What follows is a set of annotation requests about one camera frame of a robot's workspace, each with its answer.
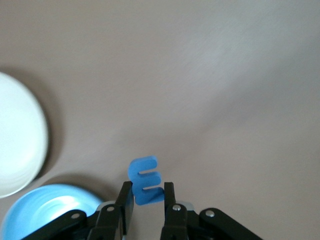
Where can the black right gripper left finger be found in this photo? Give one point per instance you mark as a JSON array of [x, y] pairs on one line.
[[120, 215]]

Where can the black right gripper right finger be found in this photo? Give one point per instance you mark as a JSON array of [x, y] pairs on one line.
[[172, 220]]

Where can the blue letter E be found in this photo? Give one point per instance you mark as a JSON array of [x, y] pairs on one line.
[[136, 180]]

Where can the blue plate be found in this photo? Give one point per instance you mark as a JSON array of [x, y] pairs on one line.
[[37, 215]]

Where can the beige plate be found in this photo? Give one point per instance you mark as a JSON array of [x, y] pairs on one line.
[[15, 135]]

